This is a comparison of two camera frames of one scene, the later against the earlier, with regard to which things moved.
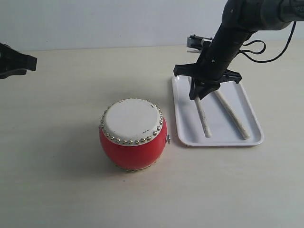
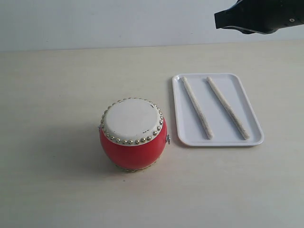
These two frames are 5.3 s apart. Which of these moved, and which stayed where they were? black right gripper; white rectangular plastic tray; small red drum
Moved: black right gripper
Stayed: small red drum; white rectangular plastic tray
